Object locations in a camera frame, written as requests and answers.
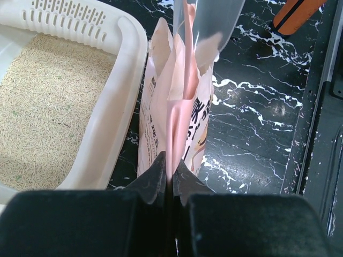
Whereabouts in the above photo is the clear plastic scoop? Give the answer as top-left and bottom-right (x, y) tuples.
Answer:
(173, 0), (245, 53)

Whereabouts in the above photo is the pink cat litter bag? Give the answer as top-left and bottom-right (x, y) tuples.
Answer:
(137, 1), (222, 178)

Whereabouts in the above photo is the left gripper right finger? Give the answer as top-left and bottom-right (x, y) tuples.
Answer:
(173, 162), (342, 256)

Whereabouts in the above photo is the orange bottle with white cap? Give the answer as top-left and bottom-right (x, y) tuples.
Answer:
(271, 0), (326, 36)

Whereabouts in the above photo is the cream plastic litter box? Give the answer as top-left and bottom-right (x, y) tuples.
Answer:
(1, 1), (147, 209)

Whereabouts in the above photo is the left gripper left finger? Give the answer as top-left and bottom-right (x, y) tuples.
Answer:
(1, 152), (166, 256)

